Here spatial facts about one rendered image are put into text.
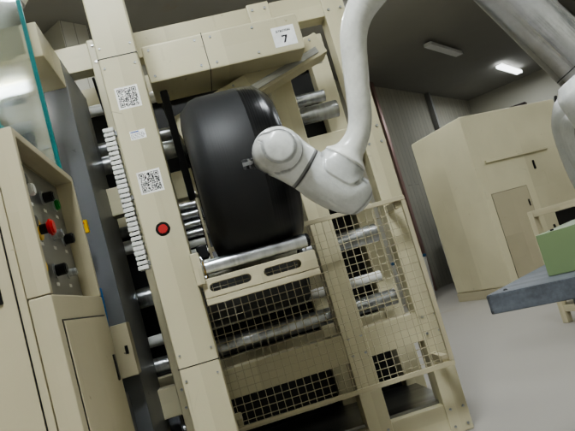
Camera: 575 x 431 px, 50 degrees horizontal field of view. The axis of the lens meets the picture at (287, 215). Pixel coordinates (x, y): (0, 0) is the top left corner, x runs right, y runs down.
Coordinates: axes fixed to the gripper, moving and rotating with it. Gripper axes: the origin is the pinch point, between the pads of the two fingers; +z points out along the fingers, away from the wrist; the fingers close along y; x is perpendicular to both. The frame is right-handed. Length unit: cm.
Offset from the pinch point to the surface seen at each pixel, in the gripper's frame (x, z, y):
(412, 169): 27, 884, -366
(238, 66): -42, 67, -9
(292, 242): 25.2, 20.3, -5.4
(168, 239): 14.3, 29.7, 31.4
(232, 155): -5.1, 11.7, 6.3
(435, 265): 195, 843, -347
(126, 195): -3, 33, 41
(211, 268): 26.1, 20.3, 20.7
